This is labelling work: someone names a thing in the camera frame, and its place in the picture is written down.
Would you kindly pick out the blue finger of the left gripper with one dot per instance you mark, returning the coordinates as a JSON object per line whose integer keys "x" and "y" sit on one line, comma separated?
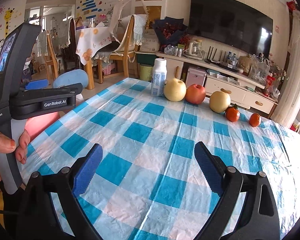
{"x": 37, "y": 84}

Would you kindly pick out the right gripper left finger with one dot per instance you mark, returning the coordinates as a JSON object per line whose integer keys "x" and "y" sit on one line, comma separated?
{"x": 38, "y": 213}

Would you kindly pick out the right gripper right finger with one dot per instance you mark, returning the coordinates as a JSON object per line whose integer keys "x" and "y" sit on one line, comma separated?
{"x": 258, "y": 218}

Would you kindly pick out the pink plastic trash bin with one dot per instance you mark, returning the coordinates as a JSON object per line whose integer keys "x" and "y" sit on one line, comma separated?
{"x": 37, "y": 124}

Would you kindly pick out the person's left hand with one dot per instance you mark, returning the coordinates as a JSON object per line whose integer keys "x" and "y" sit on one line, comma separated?
{"x": 8, "y": 145}

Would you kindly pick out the blue round stool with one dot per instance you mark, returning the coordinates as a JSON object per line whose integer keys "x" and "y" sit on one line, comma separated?
{"x": 70, "y": 78}

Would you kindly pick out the dining table with cloth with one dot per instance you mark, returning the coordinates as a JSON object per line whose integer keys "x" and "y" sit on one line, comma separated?
{"x": 89, "y": 42}

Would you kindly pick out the giraffe height chart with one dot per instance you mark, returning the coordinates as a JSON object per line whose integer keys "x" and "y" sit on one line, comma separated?
{"x": 9, "y": 19}

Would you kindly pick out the small orange tangerine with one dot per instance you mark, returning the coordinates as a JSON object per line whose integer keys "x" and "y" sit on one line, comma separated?
{"x": 255, "y": 120}

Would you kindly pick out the wooden chair with cloth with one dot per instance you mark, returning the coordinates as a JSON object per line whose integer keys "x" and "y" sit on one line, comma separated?
{"x": 122, "y": 53}

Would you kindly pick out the green waste bin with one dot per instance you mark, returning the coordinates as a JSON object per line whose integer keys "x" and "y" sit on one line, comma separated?
{"x": 146, "y": 72}

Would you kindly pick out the orange tangerine with leaf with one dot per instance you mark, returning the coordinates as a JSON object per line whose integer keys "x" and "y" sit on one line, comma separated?
{"x": 232, "y": 113}

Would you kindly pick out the blue white checkered tablecloth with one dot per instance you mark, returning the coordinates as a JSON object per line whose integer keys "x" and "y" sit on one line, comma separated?
{"x": 148, "y": 184}

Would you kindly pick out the white blue plastic bottle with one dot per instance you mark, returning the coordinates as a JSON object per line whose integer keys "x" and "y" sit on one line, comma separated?
{"x": 159, "y": 73}

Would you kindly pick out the large yellow pear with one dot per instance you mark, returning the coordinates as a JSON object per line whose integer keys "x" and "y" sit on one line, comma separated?
{"x": 219, "y": 101}

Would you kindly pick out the small yellow pear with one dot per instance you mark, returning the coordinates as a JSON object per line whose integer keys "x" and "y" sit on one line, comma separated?
{"x": 175, "y": 90}

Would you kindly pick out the dark flower bouquet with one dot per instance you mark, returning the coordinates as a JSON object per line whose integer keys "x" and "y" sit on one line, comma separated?
{"x": 169, "y": 31}

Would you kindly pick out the cream TV cabinet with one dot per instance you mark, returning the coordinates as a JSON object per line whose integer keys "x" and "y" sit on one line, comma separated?
{"x": 243, "y": 91}

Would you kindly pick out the red apple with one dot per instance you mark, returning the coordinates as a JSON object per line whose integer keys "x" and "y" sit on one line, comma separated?
{"x": 195, "y": 94}

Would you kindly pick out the pink storage box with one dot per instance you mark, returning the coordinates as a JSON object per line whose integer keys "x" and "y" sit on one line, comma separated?
{"x": 195, "y": 76}

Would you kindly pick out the electric kettle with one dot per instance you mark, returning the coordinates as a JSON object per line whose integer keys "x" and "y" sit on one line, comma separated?
{"x": 194, "y": 51}

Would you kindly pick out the wifi router with antennas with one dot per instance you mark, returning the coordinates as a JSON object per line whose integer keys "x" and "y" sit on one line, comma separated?
{"x": 224, "y": 59}

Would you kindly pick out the black flat television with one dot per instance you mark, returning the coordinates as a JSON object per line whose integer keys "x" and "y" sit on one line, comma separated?
{"x": 233, "y": 23}

